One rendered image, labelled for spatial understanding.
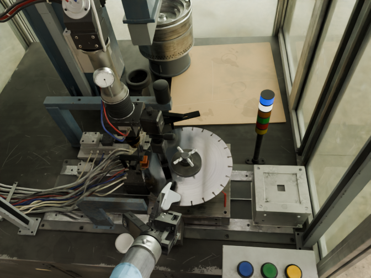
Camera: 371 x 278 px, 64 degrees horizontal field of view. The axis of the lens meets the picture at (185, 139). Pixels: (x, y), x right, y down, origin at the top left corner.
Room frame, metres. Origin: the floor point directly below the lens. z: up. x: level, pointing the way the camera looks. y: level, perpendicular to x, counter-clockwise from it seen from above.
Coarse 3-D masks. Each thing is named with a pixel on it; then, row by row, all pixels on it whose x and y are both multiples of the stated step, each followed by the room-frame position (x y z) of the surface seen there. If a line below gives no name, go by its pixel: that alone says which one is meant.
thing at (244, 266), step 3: (240, 264) 0.21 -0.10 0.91; (243, 264) 0.21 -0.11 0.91; (246, 264) 0.21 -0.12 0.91; (249, 264) 0.21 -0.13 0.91; (240, 267) 0.20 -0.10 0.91; (243, 267) 0.20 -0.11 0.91; (246, 267) 0.20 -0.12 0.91; (249, 267) 0.20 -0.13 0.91; (240, 270) 0.19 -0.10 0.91; (243, 270) 0.19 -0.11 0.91; (246, 270) 0.19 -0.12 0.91; (249, 270) 0.19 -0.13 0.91; (240, 273) 0.19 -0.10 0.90; (243, 273) 0.18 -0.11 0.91; (246, 273) 0.18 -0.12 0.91; (249, 273) 0.18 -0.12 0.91; (246, 276) 0.18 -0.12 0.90
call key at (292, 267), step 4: (288, 268) 0.18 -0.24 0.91; (292, 268) 0.18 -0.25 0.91; (296, 268) 0.17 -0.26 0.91; (288, 272) 0.17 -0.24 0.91; (292, 272) 0.16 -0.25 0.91; (296, 272) 0.16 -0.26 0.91; (300, 272) 0.16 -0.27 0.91; (288, 276) 0.16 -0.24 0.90; (292, 276) 0.15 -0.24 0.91; (296, 276) 0.15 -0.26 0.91
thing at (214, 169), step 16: (176, 144) 0.66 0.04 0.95; (192, 144) 0.65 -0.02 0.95; (208, 144) 0.64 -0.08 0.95; (224, 144) 0.62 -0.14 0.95; (208, 160) 0.57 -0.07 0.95; (224, 160) 0.56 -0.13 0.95; (144, 176) 0.54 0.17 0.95; (160, 176) 0.53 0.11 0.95; (176, 176) 0.52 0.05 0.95; (192, 176) 0.51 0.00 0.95; (208, 176) 0.50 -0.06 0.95; (224, 176) 0.49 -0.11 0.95; (160, 192) 0.47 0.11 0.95; (176, 192) 0.46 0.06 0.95; (192, 192) 0.45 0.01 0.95; (208, 192) 0.44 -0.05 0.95
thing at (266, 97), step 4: (264, 92) 0.66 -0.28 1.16; (268, 92) 0.66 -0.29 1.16; (272, 92) 0.65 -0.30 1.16; (260, 96) 0.65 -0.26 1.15; (264, 96) 0.64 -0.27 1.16; (268, 96) 0.64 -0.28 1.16; (272, 96) 0.64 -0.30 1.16; (260, 100) 0.65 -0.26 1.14; (264, 100) 0.63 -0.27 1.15; (268, 100) 0.63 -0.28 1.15; (272, 100) 0.63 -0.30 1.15; (264, 104) 0.63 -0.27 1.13; (268, 104) 0.63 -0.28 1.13
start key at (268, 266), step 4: (268, 264) 0.20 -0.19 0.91; (264, 268) 0.19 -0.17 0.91; (268, 268) 0.19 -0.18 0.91; (272, 268) 0.19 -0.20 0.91; (264, 272) 0.18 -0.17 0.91; (268, 272) 0.17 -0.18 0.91; (272, 272) 0.17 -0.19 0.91; (276, 272) 0.17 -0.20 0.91; (268, 276) 0.16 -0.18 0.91; (272, 276) 0.16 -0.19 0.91
